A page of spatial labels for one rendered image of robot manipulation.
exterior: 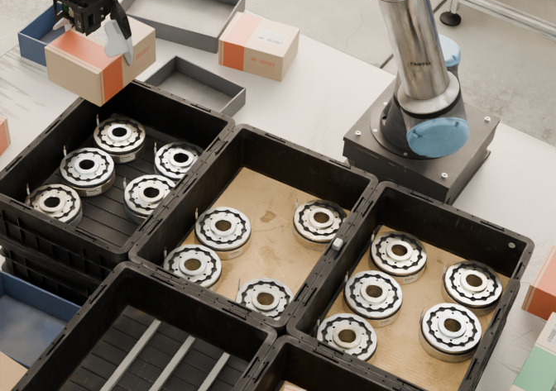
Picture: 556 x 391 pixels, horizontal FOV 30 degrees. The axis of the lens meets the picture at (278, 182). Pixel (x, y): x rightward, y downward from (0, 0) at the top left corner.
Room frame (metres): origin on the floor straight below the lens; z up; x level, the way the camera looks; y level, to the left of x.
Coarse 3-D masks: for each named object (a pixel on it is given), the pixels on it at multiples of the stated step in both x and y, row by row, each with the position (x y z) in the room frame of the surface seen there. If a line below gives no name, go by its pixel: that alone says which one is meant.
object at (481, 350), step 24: (408, 192) 1.32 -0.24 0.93; (360, 216) 1.25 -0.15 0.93; (456, 216) 1.27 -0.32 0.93; (528, 240) 1.23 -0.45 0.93; (336, 264) 1.13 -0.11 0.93; (312, 288) 1.08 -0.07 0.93; (504, 312) 1.06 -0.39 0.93; (360, 360) 0.94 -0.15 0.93; (480, 360) 0.96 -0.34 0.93; (408, 384) 0.91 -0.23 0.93
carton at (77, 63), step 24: (144, 24) 1.50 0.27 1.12; (48, 48) 1.40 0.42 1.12; (72, 48) 1.41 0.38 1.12; (96, 48) 1.42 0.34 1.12; (144, 48) 1.46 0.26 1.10; (48, 72) 1.40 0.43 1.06; (72, 72) 1.38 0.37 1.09; (96, 72) 1.35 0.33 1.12; (120, 72) 1.40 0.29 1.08; (96, 96) 1.35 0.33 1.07
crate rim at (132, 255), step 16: (240, 128) 1.45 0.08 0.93; (256, 128) 1.45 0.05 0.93; (224, 144) 1.40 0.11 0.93; (288, 144) 1.42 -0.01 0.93; (208, 160) 1.35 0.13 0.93; (320, 160) 1.38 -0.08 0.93; (336, 160) 1.38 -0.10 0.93; (368, 176) 1.35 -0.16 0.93; (368, 192) 1.31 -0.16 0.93; (352, 208) 1.26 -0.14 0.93; (160, 224) 1.19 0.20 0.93; (144, 240) 1.15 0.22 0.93; (128, 256) 1.11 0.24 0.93; (320, 256) 1.15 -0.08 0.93; (160, 272) 1.08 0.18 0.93; (192, 288) 1.05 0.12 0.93; (304, 288) 1.07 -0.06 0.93; (224, 304) 1.03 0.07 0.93; (240, 304) 1.03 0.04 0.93; (272, 320) 1.00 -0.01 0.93; (288, 320) 1.01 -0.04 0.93
